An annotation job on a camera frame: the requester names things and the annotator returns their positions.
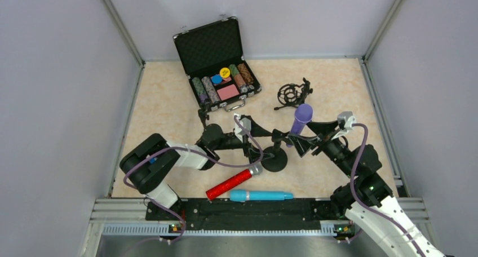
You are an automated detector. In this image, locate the black round base mic stand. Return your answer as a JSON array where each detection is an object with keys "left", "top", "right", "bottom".
[{"left": 261, "top": 129, "right": 293, "bottom": 172}]

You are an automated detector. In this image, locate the purple microphone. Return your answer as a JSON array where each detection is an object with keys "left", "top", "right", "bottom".
[{"left": 289, "top": 103, "right": 313, "bottom": 135}]

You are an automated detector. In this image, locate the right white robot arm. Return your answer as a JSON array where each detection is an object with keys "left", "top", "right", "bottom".
[{"left": 275, "top": 112, "right": 444, "bottom": 256}]

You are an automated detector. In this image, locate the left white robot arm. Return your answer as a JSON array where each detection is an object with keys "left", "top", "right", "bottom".
[{"left": 119, "top": 114, "right": 273, "bottom": 209}]

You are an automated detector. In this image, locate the black tripod mic stand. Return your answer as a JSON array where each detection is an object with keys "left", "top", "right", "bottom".
[{"left": 197, "top": 108, "right": 210, "bottom": 130}]

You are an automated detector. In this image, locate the light blue microphone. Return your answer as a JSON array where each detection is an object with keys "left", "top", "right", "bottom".
[{"left": 229, "top": 189, "right": 294, "bottom": 202}]

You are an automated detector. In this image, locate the red card deck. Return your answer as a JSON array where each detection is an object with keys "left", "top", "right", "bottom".
[
  {"left": 219, "top": 77, "right": 231, "bottom": 85},
  {"left": 217, "top": 85, "right": 240, "bottom": 101}
]

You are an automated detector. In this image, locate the green red chip row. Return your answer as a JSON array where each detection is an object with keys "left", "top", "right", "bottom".
[{"left": 228, "top": 64, "right": 248, "bottom": 93}]

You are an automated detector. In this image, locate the green blue chip row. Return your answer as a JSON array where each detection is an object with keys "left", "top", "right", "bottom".
[{"left": 192, "top": 77, "right": 211, "bottom": 105}]

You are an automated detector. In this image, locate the red glitter microphone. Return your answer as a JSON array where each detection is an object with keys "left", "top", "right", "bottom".
[{"left": 206, "top": 164, "right": 263, "bottom": 201}]

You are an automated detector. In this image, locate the orange black chip row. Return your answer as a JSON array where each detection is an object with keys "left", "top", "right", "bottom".
[{"left": 237, "top": 63, "right": 255, "bottom": 90}]

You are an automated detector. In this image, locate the blue dealer button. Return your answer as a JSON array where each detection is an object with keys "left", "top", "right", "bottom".
[{"left": 210, "top": 74, "right": 223, "bottom": 85}]

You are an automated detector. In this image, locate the yellow big blind button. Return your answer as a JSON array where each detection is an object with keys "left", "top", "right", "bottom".
[{"left": 219, "top": 67, "right": 231, "bottom": 79}]

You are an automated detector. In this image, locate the black poker chip case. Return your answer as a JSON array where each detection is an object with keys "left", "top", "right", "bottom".
[{"left": 173, "top": 16, "right": 262, "bottom": 112}]

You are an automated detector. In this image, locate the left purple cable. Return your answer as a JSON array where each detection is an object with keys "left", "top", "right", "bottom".
[{"left": 121, "top": 115, "right": 264, "bottom": 245}]

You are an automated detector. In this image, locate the black shock mount tripod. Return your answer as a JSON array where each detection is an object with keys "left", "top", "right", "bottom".
[{"left": 274, "top": 78, "right": 313, "bottom": 110}]

